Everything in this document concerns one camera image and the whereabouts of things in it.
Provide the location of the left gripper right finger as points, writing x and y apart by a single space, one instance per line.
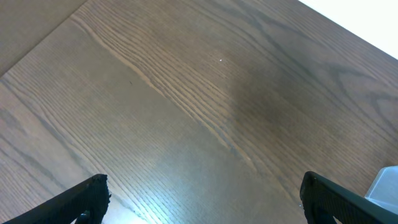
325 202

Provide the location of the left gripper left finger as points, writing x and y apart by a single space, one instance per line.
87 202

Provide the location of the clear plastic storage bin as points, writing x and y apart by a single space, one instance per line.
384 189

